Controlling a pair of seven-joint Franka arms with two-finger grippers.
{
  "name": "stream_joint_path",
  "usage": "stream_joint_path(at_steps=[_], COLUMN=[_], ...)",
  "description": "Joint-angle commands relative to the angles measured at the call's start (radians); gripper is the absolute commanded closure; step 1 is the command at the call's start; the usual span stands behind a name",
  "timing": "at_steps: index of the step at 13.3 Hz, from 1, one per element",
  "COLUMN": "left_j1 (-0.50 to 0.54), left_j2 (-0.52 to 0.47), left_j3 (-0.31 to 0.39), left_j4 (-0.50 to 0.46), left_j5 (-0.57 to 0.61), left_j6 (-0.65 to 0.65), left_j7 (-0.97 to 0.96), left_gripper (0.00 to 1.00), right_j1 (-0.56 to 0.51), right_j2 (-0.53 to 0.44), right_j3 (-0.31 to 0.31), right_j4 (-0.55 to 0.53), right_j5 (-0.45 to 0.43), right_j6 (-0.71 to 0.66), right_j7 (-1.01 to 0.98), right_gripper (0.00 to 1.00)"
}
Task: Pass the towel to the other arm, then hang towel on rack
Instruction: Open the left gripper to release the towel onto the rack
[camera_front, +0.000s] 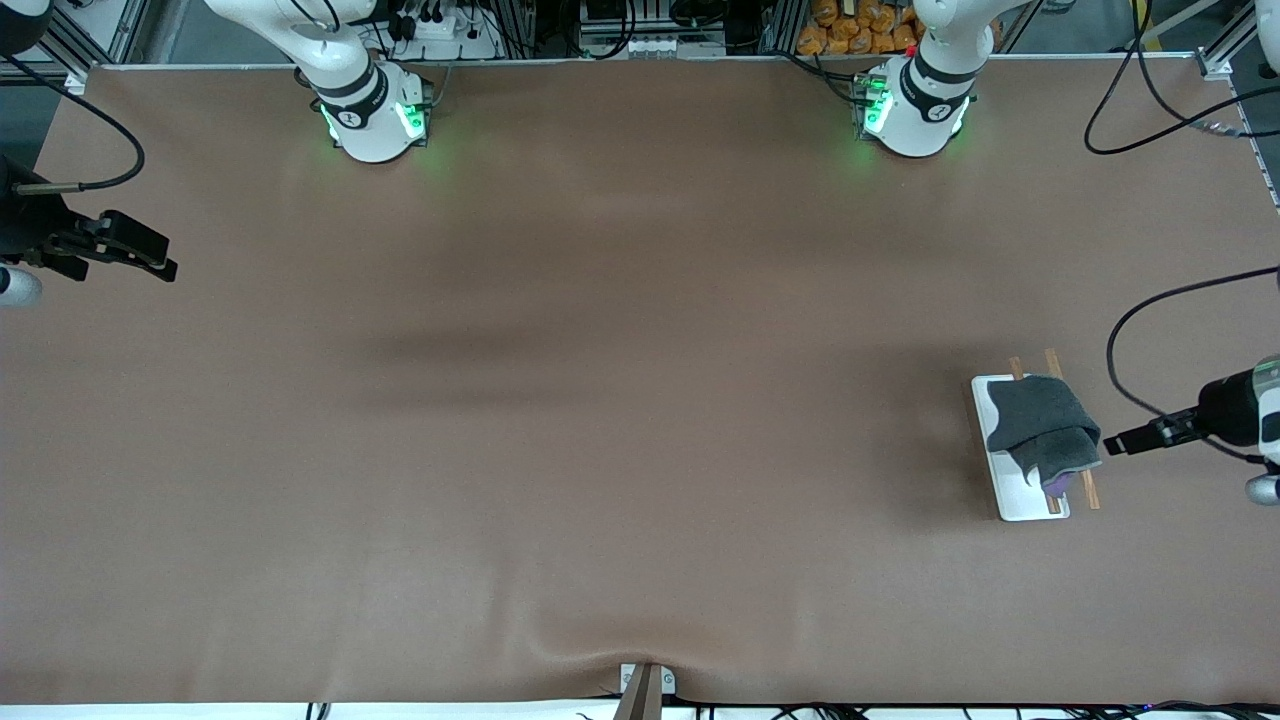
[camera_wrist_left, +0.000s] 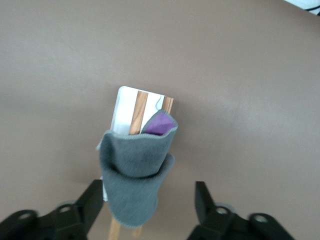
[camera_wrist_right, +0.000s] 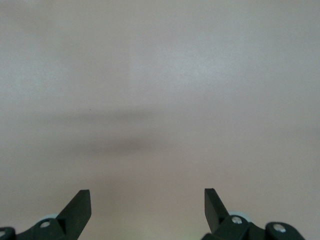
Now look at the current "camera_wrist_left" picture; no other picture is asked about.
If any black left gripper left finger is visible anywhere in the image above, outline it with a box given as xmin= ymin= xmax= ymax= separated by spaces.
xmin=0 ymin=179 xmax=105 ymax=240

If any brown table cover mat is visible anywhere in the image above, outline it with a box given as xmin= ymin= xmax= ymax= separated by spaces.
xmin=0 ymin=0 xmax=320 ymax=240

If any grey and purple towel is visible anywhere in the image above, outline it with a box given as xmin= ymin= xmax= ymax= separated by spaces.
xmin=96 ymin=109 xmax=178 ymax=230

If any white rack with wooden bars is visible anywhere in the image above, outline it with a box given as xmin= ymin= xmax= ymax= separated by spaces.
xmin=101 ymin=86 xmax=175 ymax=240

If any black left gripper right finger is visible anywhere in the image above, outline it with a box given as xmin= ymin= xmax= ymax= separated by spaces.
xmin=187 ymin=181 xmax=296 ymax=240

